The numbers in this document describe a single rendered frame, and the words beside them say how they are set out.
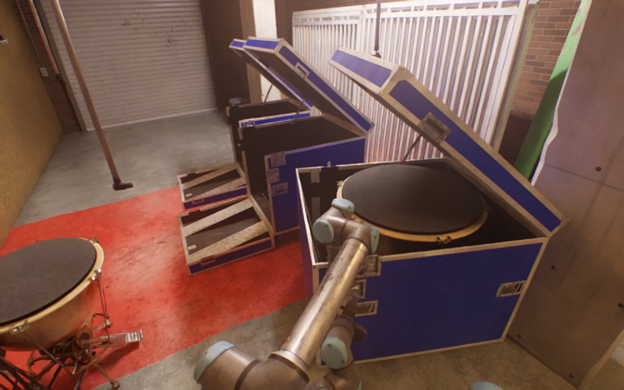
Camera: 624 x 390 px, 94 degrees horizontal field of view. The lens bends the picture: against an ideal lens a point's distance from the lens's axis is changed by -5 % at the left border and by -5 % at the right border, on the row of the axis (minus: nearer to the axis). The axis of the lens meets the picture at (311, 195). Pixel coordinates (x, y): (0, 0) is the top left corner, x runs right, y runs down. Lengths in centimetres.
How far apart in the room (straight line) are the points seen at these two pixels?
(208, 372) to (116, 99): 768
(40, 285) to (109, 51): 658
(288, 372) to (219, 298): 191
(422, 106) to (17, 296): 202
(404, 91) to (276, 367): 90
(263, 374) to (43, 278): 152
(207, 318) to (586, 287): 238
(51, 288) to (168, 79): 672
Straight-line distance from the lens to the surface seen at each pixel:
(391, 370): 223
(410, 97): 114
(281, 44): 240
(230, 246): 298
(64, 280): 202
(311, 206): 241
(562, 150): 197
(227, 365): 85
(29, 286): 211
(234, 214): 337
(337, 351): 113
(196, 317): 260
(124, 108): 829
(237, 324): 246
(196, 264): 287
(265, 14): 527
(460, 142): 129
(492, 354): 249
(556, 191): 203
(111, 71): 818
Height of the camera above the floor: 189
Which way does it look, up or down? 29 degrees down
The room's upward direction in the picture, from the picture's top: 2 degrees counter-clockwise
